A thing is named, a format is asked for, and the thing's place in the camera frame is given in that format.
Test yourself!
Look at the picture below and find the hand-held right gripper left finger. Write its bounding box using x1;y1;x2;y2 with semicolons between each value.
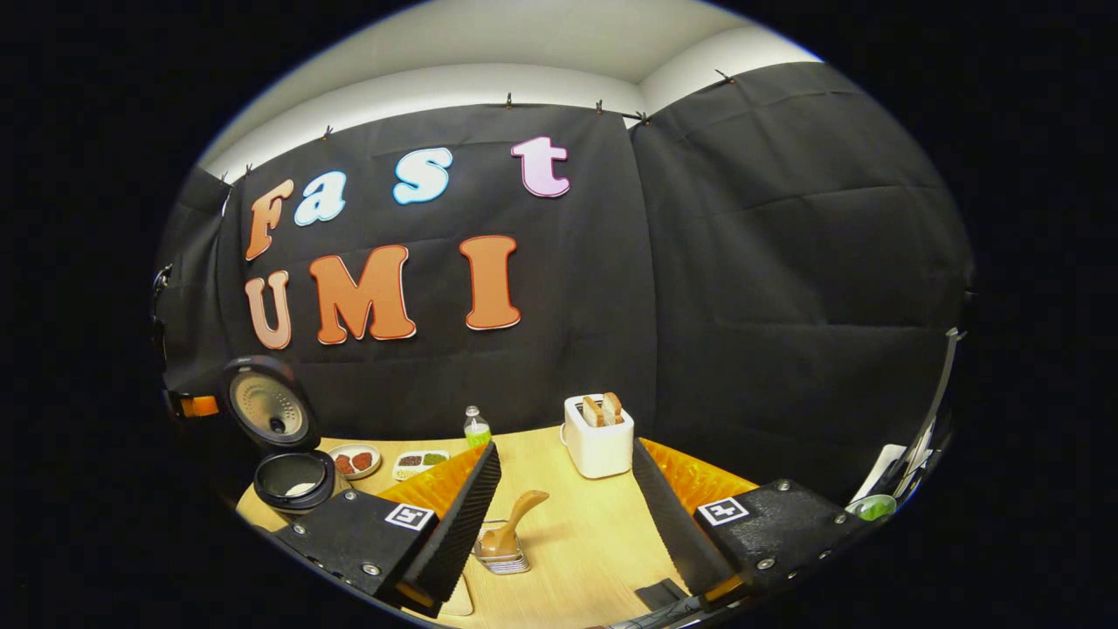
273;441;504;619

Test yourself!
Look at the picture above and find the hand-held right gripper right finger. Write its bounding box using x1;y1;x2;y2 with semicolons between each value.
631;438;863;611

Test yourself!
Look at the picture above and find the wooden spoon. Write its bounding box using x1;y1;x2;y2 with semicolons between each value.
480;490;551;558

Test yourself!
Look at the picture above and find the black rice cooker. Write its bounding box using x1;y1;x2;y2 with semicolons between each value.
221;354;337;515

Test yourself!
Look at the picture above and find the black flat object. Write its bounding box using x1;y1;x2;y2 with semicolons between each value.
633;578;691;612

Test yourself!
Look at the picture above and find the cream rounded tray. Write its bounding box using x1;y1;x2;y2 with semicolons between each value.
441;572;475;618

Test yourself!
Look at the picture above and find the white divided bean tray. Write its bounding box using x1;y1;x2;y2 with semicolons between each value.
392;450;451;481

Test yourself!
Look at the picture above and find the white toaster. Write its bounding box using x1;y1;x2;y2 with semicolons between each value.
562;392;636;480

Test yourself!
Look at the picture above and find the round plate with red food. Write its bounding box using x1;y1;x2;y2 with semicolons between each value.
328;444;383;480

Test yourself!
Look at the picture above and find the green bowl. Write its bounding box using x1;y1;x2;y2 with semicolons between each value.
845;494;897;522

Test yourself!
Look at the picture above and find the black backdrop cloth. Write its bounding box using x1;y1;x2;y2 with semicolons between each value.
153;61;977;508

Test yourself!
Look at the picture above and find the grey metal stand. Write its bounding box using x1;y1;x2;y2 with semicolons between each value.
908;327;966;490

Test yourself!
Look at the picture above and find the row of backdrop clips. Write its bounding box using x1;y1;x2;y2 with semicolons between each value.
217;68;739;186

